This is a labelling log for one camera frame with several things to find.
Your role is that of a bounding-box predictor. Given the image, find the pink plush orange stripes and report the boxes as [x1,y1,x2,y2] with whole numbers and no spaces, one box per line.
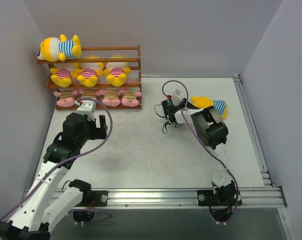
[53,88,78,108]
[99,87,121,107]

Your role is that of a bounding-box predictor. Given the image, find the pink plush face-down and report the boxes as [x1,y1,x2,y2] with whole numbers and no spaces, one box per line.
[78,88,100,100]

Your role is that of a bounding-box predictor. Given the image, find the pink plush blue stripes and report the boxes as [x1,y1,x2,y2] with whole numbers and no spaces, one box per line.
[119,87,142,107]

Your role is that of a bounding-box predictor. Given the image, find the yellow plush red stripes top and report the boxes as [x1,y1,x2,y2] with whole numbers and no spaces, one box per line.
[75,61,104,88]

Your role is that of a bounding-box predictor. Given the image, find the yellow plush red stripes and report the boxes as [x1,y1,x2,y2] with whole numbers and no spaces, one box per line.
[104,61,131,87]
[50,63,80,88]
[75,61,104,88]

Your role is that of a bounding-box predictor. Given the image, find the yellow plush red stripes front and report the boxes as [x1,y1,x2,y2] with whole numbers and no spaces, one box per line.
[104,61,131,87]

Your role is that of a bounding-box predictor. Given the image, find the yellow plush blue stripes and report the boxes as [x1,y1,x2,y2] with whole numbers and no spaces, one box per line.
[37,34,82,62]

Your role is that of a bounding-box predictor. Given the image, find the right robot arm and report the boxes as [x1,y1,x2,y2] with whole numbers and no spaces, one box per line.
[160,98,239,207]

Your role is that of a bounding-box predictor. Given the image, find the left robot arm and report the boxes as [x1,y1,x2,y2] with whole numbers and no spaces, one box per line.
[0,112,111,240]

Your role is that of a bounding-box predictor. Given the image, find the wooden three-tier shelf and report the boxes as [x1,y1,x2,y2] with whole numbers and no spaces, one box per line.
[37,46,142,110]

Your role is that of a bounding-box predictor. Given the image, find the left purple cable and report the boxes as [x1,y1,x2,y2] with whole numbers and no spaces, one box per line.
[0,98,114,231]

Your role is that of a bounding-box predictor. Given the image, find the purple cable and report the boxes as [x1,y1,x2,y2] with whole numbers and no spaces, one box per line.
[0,98,114,231]
[162,79,242,225]

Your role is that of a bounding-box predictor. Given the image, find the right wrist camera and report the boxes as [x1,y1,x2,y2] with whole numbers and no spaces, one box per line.
[167,90,186,107]

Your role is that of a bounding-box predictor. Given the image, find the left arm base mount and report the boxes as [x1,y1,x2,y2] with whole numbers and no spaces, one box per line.
[89,190,109,208]

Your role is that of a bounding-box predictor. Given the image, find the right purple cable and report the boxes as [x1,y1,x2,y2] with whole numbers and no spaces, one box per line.
[162,79,242,225]

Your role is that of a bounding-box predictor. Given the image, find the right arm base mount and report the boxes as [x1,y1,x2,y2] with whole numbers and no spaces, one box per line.
[196,188,236,207]

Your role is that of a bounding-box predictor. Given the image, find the aluminium right rail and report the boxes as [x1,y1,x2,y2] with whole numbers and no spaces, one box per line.
[233,74,275,188]

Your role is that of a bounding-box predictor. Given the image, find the aluminium rail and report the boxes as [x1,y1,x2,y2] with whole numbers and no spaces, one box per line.
[22,186,288,208]
[233,74,275,188]

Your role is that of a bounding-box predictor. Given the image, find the aluminium front rail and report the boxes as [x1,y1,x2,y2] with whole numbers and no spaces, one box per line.
[22,186,288,208]

